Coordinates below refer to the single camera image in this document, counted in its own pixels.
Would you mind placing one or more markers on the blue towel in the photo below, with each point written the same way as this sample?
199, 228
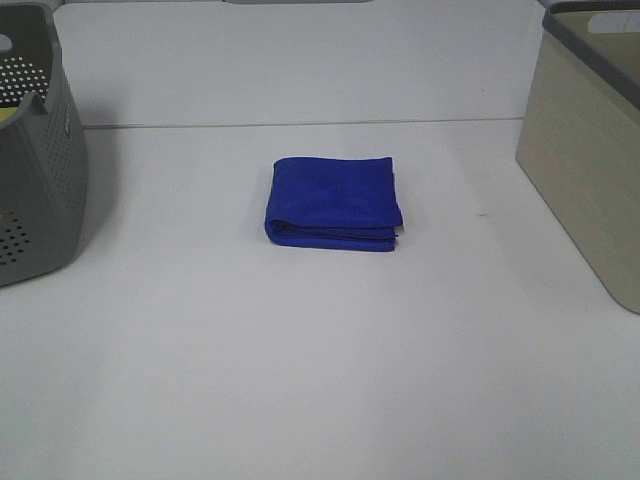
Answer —
333, 204

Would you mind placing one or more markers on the beige plastic storage bin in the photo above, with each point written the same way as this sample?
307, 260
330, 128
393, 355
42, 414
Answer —
579, 142

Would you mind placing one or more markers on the grey perforated plastic basket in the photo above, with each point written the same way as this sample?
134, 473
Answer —
44, 160

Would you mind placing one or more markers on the yellow-green cloth in basket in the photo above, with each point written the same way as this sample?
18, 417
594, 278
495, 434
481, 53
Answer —
8, 115

